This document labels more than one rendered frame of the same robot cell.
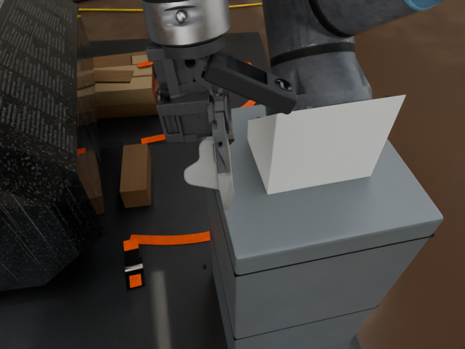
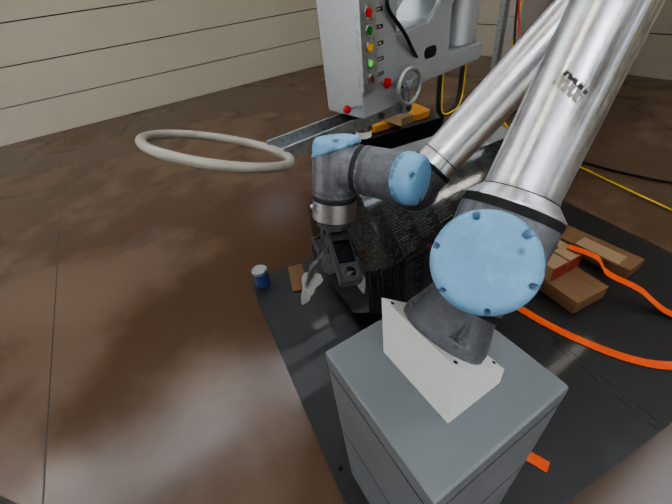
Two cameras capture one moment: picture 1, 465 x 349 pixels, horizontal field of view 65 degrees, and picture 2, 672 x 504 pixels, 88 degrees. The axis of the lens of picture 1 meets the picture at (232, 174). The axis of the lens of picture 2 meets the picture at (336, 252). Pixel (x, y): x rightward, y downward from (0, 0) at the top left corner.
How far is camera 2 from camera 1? 0.63 m
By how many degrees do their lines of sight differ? 53
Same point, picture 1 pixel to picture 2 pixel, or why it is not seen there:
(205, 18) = (319, 213)
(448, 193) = not seen: outside the picture
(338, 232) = (372, 407)
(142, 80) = (555, 259)
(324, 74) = (429, 304)
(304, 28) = not seen: hidden behind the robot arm
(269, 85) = (339, 264)
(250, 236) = (343, 353)
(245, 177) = not seen: hidden behind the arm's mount
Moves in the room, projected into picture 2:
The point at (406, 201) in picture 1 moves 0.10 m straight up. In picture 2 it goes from (434, 461) to (438, 439)
